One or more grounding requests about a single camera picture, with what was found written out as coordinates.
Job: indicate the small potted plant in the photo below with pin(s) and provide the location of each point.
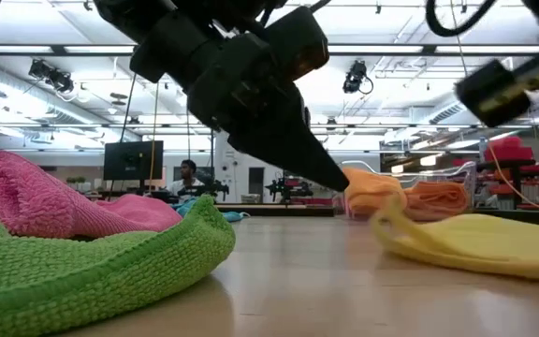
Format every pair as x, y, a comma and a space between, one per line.
70, 182
81, 181

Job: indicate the green microfiber towel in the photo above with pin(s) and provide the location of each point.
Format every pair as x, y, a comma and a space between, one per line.
87, 271

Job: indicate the clear plastic bin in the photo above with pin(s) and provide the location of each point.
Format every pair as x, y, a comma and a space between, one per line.
470, 178

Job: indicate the black hanging camera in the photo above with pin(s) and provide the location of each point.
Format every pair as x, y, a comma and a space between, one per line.
354, 77

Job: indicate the person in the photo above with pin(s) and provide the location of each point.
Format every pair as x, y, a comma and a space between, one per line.
186, 175

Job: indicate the dark screen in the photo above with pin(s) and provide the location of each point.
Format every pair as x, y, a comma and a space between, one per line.
206, 172

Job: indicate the rig light bar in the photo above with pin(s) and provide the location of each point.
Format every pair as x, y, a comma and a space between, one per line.
391, 49

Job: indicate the black metal rig frame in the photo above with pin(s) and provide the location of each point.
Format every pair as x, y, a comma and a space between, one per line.
274, 210

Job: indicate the black monitor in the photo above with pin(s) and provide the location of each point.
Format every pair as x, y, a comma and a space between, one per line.
131, 161

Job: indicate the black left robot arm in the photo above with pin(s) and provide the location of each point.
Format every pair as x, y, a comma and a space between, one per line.
157, 28

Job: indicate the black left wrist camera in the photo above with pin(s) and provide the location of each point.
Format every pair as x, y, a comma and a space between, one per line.
297, 42

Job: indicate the blue microfiber towel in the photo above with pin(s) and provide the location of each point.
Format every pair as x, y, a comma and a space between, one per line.
234, 216

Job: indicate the dark ceiling disc fixture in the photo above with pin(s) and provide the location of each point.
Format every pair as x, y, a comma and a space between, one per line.
119, 96

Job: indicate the yellow microfiber towel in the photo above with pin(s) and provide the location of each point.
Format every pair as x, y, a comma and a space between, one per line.
485, 243

